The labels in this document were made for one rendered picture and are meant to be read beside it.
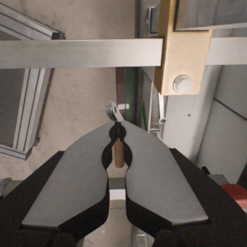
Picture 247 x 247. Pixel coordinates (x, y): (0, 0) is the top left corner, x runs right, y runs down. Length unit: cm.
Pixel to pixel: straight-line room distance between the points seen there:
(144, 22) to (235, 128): 32
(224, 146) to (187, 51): 35
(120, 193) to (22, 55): 27
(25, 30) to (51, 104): 51
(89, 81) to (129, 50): 92
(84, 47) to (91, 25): 87
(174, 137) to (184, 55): 39
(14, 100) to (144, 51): 95
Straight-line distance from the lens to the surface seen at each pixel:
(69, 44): 21
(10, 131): 121
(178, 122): 54
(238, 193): 34
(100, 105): 116
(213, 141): 55
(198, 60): 21
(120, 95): 38
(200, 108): 54
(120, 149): 125
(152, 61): 21
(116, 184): 33
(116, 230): 234
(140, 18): 36
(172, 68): 20
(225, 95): 50
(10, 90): 107
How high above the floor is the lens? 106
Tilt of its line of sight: 61 degrees down
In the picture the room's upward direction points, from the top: 178 degrees clockwise
